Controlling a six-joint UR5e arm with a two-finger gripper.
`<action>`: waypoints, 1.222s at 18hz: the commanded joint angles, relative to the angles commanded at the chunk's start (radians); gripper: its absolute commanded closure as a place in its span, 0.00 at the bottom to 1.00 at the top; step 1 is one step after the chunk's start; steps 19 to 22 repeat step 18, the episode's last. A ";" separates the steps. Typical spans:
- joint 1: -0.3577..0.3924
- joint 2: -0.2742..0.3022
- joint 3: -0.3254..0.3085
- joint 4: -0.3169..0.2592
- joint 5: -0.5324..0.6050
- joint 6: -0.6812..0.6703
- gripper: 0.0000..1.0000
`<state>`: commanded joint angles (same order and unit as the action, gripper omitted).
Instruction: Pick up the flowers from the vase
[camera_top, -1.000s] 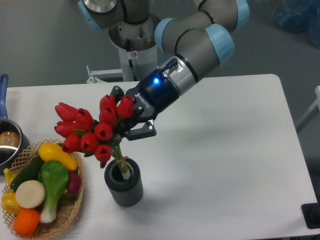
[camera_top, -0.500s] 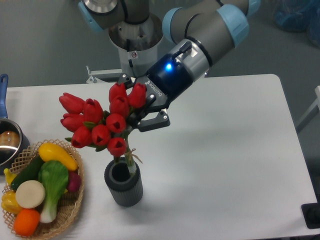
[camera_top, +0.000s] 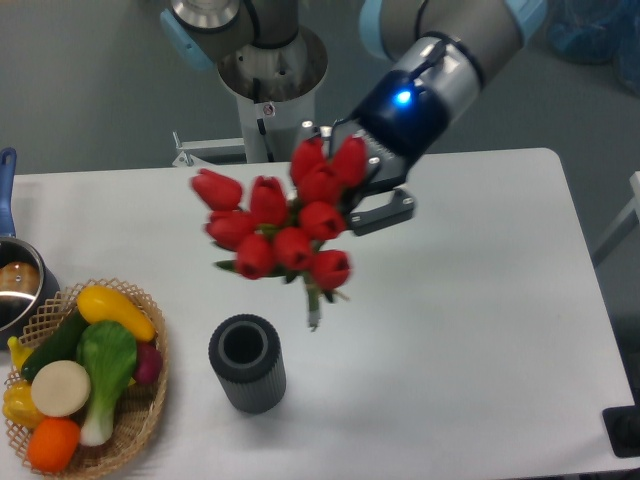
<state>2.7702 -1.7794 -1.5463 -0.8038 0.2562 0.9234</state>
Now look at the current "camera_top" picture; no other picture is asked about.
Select dark grey ribbed vase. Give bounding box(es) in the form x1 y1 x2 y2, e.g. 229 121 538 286
208 314 287 414

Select yellow banana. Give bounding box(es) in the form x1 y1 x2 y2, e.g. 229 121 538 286
7 336 34 371

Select red tulip bouquet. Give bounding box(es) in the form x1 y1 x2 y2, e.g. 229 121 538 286
190 136 368 330

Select green bok choy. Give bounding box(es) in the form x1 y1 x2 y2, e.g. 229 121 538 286
76 320 137 447

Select cream round bun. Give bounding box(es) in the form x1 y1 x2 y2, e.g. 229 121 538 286
31 360 91 417

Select white frame leg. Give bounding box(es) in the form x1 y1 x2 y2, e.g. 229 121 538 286
591 171 639 267

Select white metal base frame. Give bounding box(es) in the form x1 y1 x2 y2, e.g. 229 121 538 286
171 129 301 168

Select green cucumber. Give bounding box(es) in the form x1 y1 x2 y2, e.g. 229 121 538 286
20 310 89 382

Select orange fruit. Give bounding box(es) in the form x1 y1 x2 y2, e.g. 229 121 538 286
26 418 80 473

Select blue handled saucepan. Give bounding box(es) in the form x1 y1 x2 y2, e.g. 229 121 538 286
1 147 59 350

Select red radish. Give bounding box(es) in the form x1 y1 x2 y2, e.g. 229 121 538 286
132 343 163 385

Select yellow bell pepper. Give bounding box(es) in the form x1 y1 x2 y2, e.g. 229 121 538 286
2 380 45 429

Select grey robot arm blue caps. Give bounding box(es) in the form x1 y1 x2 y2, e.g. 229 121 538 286
160 1 547 235

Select woven wicker basket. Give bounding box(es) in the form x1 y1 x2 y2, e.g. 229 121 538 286
2 278 169 479

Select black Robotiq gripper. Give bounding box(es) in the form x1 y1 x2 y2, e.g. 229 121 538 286
297 70 450 236

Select blue plastic bag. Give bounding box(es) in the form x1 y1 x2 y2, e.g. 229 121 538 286
545 1 639 96

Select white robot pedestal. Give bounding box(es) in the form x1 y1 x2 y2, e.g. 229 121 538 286
217 26 328 163

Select yellow squash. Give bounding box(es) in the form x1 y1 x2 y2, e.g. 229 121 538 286
76 285 156 342

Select black device at table edge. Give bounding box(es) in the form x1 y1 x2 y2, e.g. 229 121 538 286
602 405 639 458

